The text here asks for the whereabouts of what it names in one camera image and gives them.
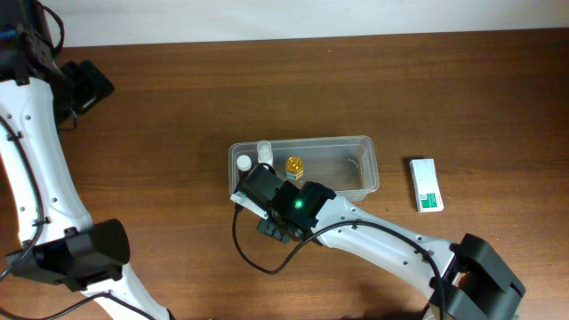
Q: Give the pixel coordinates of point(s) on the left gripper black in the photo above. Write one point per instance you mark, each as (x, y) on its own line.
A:
(89, 84)

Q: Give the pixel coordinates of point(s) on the small gold-lidded balm jar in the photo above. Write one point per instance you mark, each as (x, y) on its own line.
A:
(294, 168)

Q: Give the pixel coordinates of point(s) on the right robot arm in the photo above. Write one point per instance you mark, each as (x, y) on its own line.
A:
(465, 280)

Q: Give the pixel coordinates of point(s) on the clear plastic container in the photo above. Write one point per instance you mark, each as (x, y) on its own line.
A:
(345, 164)

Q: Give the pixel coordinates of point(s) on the dark bottle white cap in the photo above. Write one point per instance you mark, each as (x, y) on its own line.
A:
(244, 166)

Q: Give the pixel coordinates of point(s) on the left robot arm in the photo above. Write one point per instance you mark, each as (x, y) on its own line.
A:
(60, 244)

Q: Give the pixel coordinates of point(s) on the white lotion bottle clear cap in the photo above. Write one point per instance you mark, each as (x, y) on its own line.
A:
(264, 152)

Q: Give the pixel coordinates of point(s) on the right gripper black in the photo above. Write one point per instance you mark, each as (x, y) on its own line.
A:
(271, 228)

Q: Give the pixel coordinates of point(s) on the white medicine box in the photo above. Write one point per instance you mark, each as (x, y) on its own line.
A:
(426, 188)

